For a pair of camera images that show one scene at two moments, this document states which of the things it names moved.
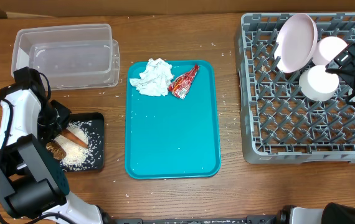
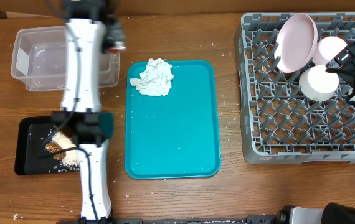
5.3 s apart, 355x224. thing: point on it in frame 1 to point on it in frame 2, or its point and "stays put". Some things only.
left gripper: x=52 y=132 to x=119 y=35
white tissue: x=156 y=79 stays put
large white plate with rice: x=295 y=42 stays put
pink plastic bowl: x=327 y=48 stays put
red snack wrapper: x=180 y=86 to x=114 y=50
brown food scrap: x=58 y=152 stays put
